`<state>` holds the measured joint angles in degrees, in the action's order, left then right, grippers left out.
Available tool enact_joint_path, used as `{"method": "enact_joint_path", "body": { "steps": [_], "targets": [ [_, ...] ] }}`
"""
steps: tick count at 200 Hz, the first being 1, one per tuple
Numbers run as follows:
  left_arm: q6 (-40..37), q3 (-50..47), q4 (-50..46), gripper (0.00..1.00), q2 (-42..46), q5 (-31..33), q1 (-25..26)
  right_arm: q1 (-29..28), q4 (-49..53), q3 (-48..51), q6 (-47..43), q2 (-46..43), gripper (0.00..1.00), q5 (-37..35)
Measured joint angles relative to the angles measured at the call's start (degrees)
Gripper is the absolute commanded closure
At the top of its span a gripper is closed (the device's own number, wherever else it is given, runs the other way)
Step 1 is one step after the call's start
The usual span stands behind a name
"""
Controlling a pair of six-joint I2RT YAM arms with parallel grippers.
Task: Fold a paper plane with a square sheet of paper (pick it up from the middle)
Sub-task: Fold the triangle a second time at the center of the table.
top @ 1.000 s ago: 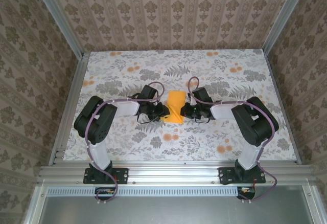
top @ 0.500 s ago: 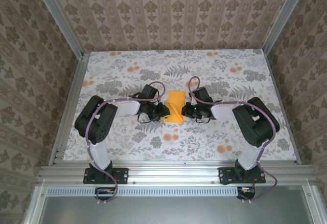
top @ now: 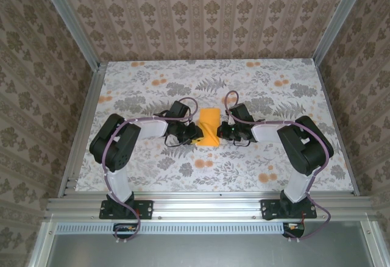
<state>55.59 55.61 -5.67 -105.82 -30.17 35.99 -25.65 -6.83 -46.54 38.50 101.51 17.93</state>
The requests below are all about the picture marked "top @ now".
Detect orange paper sheet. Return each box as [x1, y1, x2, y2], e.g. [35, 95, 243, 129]
[196, 107, 221, 148]

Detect grey sheet metal panel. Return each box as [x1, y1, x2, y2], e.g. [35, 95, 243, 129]
[29, 221, 390, 267]

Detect floral patterned table cover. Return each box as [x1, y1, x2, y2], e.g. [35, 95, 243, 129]
[74, 59, 356, 193]

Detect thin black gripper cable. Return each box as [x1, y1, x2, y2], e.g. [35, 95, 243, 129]
[164, 135, 184, 148]

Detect aluminium frame cross rail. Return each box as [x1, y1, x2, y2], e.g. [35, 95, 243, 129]
[44, 196, 377, 219]

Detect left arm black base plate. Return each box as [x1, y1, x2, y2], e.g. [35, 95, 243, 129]
[99, 199, 154, 220]

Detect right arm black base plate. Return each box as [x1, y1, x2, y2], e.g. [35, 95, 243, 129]
[260, 199, 317, 221]

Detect grey slotted cable duct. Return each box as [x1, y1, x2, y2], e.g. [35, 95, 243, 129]
[56, 221, 286, 232]

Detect aluminium table side rail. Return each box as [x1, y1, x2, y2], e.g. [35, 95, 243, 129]
[57, 62, 107, 198]
[313, 61, 360, 197]

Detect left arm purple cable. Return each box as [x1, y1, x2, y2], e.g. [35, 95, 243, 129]
[102, 97, 199, 245]

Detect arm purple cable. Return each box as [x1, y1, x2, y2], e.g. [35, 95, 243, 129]
[102, 97, 199, 245]
[224, 90, 335, 243]

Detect black electronics board with wires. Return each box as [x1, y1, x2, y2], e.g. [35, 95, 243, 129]
[113, 223, 138, 239]
[282, 222, 306, 239]

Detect aluminium frame post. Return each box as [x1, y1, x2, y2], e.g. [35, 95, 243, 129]
[312, 0, 366, 65]
[38, 0, 103, 71]

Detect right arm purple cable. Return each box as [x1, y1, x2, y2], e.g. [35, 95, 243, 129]
[224, 90, 335, 243]

